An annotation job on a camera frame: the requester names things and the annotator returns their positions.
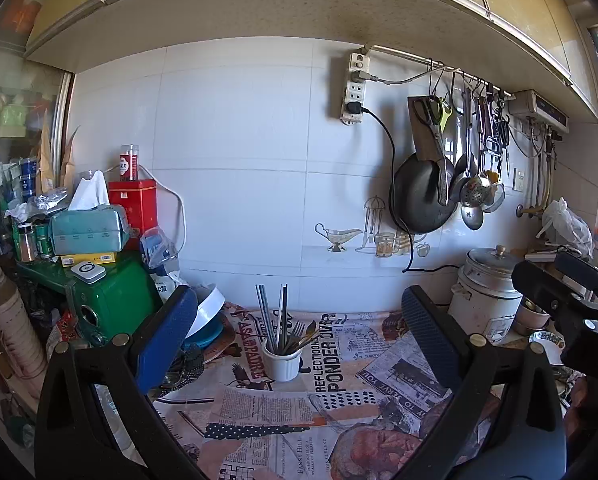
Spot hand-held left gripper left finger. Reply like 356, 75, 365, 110
34, 285, 205, 480

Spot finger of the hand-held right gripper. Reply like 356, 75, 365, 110
554, 251, 598, 306
512, 260, 598, 323

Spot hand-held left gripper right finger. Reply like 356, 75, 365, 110
399, 285, 567, 480

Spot pile of colourful chopsticks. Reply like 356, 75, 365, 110
255, 282, 291, 356

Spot white ceramic cup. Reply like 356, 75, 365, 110
261, 337, 304, 382

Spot gold spoon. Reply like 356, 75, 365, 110
294, 327, 317, 353

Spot steel fork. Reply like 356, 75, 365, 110
286, 321, 306, 353

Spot pink bowl with utensils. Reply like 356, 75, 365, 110
512, 297, 551, 336

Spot white plastic bag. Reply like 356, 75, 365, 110
542, 197, 594, 260

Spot blue plate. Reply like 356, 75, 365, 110
184, 312, 225, 348

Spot patterned ceramic bowl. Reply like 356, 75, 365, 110
529, 330, 566, 366

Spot white rice cooker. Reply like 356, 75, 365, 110
449, 245, 525, 346

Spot green appliance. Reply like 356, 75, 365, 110
16, 250, 164, 348

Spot blue white packet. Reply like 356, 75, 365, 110
140, 226, 180, 268

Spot small white device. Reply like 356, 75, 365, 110
70, 260, 104, 283

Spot steel slotted spoon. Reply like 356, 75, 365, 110
460, 95, 490, 208

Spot flat yellow box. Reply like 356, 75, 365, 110
54, 251, 117, 267

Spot steel ladle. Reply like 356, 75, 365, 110
452, 87, 480, 196

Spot teal tissue box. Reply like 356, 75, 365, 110
49, 170, 130, 256

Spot red tin box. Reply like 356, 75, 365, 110
108, 179, 158, 241

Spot black frying pan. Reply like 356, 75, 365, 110
393, 152, 457, 233

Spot newspaper print table cloth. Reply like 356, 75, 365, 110
151, 302, 505, 480

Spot black scissors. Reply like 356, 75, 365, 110
494, 105, 512, 176

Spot stack of paper cups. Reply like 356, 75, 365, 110
0, 257, 47, 381

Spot red capped jar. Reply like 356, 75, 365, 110
120, 144, 140, 182

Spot steel cleaver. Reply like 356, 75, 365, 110
407, 95, 447, 161

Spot kitchen shears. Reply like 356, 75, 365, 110
413, 96, 445, 141

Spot white power strip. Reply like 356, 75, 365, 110
341, 51, 371, 125

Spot glass door cabinet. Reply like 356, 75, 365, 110
0, 10, 74, 261

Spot overhead kitchen cabinet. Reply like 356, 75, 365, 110
24, 0, 598, 123

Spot wall faucet pipes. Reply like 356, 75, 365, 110
516, 127, 560, 218

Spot wire mesh strainer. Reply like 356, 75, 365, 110
484, 170, 506, 213

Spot white cable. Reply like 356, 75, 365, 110
104, 162, 187, 261

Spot wall water heater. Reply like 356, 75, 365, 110
508, 89, 570, 133

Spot grey power cable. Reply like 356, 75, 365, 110
364, 65, 445, 86

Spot metal hanging rail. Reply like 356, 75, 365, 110
364, 44, 512, 98

